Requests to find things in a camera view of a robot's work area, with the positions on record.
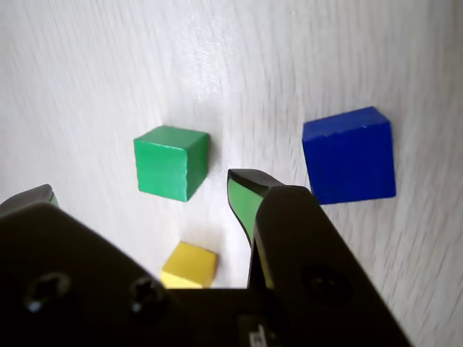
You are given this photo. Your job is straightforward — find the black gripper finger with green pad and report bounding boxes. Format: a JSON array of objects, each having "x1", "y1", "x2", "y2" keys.
[
  {"x1": 227, "y1": 168, "x2": 414, "y2": 347},
  {"x1": 0, "y1": 183, "x2": 171, "y2": 347}
]

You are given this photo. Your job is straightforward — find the green cube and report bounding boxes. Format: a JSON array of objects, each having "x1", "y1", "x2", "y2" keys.
[{"x1": 132, "y1": 125, "x2": 211, "y2": 202}]

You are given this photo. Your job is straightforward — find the blue cube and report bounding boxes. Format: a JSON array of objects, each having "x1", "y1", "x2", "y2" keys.
[{"x1": 302, "y1": 106, "x2": 397, "y2": 206}]

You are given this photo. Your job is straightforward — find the yellow cube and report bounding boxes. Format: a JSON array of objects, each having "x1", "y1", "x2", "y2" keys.
[{"x1": 161, "y1": 241, "x2": 219, "y2": 289}]

